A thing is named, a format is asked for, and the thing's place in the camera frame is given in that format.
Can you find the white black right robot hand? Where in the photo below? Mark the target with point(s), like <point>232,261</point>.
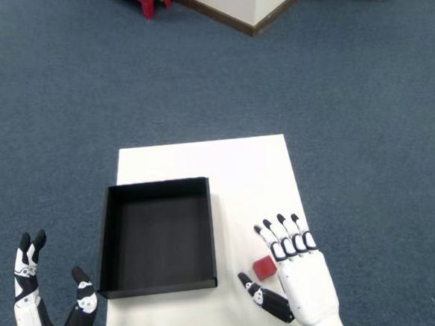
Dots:
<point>310,287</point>

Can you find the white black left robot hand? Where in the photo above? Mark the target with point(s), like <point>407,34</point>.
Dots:
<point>29,325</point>

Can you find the small red cube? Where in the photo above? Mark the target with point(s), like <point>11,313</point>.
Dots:
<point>264,268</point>

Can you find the black open box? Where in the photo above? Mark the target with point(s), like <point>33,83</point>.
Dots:
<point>157,234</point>

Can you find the red plastic stool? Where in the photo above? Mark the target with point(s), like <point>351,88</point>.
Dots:
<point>148,0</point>

